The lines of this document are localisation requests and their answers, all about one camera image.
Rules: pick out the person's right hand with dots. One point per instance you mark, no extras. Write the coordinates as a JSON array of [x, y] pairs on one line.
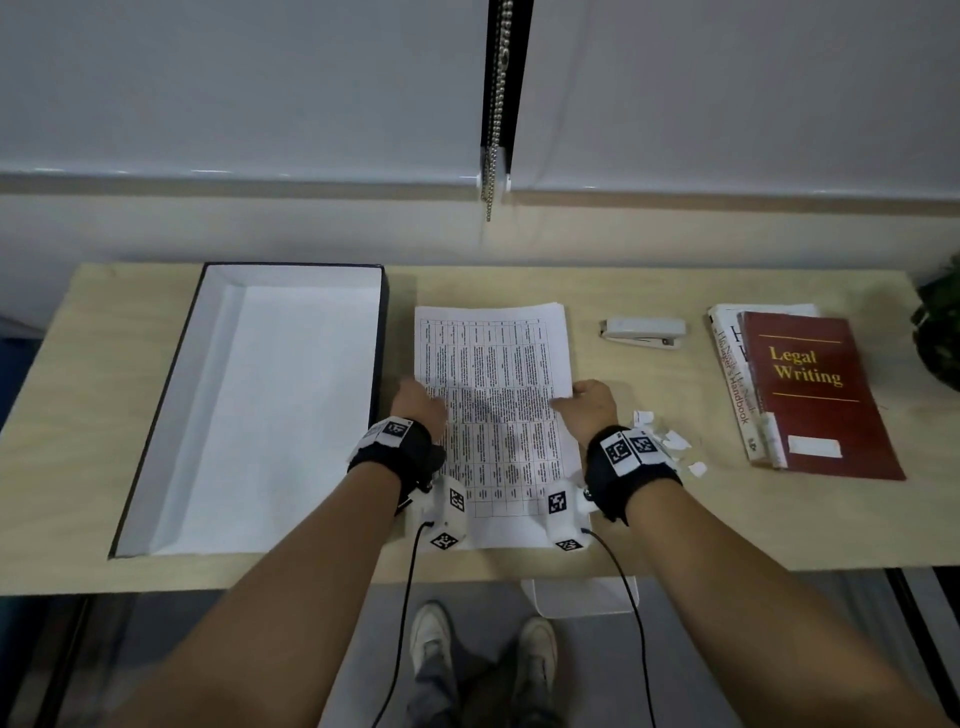
[[592, 409]]

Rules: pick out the person's left hand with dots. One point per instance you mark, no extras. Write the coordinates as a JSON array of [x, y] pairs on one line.
[[415, 405]]

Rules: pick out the person's right thumb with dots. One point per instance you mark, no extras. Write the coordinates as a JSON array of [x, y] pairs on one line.
[[564, 406]]

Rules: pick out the person's left thumb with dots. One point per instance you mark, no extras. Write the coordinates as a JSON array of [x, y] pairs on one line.
[[437, 407]]

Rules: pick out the stack of printed paper sheets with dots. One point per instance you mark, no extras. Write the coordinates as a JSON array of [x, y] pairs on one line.
[[495, 360]]

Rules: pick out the person's left forearm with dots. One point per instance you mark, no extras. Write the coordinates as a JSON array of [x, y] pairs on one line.
[[277, 600]]

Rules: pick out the person's right forearm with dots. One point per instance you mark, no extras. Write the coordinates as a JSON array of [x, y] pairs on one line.
[[750, 600]]

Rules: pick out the white stapler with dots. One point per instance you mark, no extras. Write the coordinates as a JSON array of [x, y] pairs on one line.
[[643, 331]]

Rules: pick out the pile of white paper scraps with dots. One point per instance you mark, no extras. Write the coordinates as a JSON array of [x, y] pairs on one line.
[[675, 441]]

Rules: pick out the white paperback book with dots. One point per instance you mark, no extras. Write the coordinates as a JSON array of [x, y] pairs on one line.
[[731, 375]]

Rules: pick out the black box with white lining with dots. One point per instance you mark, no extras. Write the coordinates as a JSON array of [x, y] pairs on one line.
[[262, 412]]

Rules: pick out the white waste bin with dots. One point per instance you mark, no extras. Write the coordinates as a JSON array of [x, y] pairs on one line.
[[581, 596]]

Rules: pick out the white glue stick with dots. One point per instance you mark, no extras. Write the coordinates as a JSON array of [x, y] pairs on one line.
[[772, 441]]

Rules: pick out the person's white left shoe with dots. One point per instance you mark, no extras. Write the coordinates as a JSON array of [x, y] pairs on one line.
[[431, 636]]

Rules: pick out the person's white shoe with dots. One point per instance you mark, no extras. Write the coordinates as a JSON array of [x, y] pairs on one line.
[[537, 652], [431, 636]]

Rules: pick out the person's white right shoe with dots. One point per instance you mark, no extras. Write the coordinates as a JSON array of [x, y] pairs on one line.
[[537, 652]]

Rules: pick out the red hardcover book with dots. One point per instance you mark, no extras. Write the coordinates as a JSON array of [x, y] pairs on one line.
[[825, 397]]

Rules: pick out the person's left leg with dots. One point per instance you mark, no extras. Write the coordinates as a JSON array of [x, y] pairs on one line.
[[433, 697]]

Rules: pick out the person's leg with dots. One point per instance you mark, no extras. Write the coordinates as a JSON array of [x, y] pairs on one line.
[[433, 697], [536, 709]]

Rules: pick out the person's right leg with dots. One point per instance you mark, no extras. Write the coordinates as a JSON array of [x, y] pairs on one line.
[[536, 709]]

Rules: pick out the white roller blind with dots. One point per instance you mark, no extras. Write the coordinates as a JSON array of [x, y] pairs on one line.
[[735, 90], [240, 82]]

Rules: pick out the green potted plant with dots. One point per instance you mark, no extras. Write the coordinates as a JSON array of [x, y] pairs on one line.
[[939, 330]]

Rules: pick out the black table leg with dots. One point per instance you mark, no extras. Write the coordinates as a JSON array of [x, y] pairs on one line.
[[64, 660], [919, 637]]

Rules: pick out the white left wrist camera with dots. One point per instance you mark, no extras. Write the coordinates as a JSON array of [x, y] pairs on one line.
[[448, 517]]

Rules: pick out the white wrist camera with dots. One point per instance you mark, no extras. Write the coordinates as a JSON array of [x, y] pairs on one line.
[[564, 517], [448, 517]]

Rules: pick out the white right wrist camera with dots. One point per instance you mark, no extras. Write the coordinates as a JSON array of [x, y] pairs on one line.
[[564, 517]]

